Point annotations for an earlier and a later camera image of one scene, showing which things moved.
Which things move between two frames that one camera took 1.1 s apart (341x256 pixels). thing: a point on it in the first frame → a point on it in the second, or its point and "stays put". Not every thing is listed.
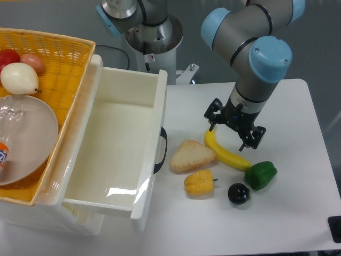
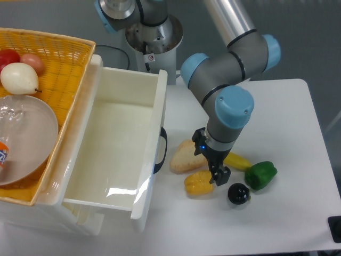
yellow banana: x=226 y=157 stays put
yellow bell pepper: x=200 y=182 stays put
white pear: x=20 y=78 stays put
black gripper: x=241 y=121 → x=216 y=158
